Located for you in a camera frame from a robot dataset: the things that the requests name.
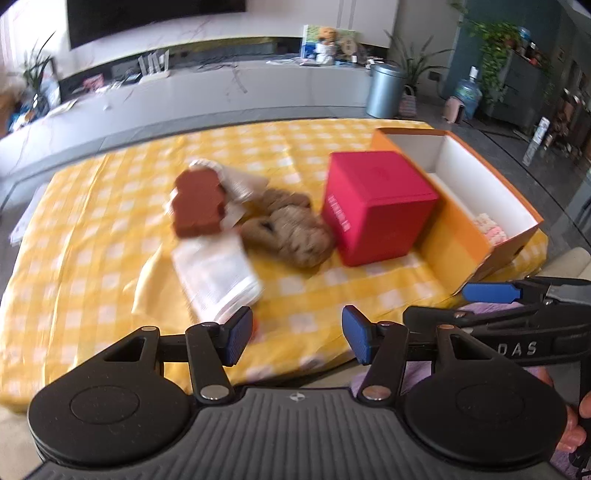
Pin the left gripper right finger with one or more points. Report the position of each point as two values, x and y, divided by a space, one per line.
383 346

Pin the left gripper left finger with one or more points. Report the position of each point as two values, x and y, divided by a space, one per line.
210 348

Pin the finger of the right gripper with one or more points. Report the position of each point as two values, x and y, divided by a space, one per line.
499 293

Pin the pink white crochet toy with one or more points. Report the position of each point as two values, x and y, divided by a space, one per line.
490 229

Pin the brown bear-shaped sponge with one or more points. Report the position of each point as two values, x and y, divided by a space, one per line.
199 204

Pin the brown plush monkey toy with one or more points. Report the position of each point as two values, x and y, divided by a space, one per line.
288 228

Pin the orange crochet carrot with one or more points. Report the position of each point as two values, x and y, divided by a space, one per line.
255 329

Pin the person's right hand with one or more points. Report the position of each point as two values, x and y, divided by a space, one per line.
575 435

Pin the orange cardboard box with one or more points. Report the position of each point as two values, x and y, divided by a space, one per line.
451 244

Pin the purple fluffy rug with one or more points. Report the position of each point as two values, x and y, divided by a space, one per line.
468 405

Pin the red cube box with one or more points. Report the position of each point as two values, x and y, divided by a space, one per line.
377 203

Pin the yellow checkered tablecloth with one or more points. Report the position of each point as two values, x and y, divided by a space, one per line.
94 262

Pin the pink small heater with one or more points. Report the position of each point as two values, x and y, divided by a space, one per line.
454 110

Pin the dark teal cabinet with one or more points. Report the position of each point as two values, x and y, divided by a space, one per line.
521 95

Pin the blue water bottle jug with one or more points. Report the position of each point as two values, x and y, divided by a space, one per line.
469 93

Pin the pink woven basket bag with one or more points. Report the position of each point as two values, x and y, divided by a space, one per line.
408 103

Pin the grey metal trash can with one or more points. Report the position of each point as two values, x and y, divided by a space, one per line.
386 90

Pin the green floor plant right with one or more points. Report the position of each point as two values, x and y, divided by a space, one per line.
411 61

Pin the hanging ivy plant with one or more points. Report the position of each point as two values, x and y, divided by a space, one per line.
498 40

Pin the white marble tv cabinet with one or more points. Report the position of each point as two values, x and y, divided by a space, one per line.
216 89

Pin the white wifi router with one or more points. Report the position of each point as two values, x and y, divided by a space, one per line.
154 66

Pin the picture book behind bear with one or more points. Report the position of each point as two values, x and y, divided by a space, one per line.
347 47

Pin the teddy bear on cabinet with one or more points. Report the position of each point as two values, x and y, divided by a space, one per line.
326 46

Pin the green potted plant left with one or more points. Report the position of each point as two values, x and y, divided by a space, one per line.
41 92

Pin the black wall television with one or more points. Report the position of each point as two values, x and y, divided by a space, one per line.
90 20

